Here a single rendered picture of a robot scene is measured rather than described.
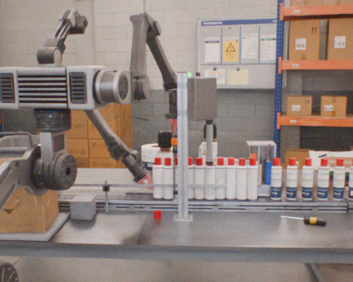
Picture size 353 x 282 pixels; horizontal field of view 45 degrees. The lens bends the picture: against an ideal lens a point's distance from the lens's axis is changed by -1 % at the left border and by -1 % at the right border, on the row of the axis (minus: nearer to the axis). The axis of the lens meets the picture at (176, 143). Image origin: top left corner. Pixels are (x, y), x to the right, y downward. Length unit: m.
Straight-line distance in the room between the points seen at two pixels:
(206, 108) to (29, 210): 0.88
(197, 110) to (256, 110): 4.60
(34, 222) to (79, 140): 3.84
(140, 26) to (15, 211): 0.93
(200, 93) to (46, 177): 0.75
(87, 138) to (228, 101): 2.21
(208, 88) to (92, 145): 3.79
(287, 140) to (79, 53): 3.56
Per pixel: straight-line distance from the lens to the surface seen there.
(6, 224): 1.92
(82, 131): 5.63
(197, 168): 2.07
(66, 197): 2.25
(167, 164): 2.08
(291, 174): 2.12
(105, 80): 1.51
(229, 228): 1.90
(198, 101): 1.89
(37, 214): 1.87
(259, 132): 6.50
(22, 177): 1.63
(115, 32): 7.01
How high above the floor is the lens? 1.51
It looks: 10 degrees down
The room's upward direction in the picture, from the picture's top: 1 degrees counter-clockwise
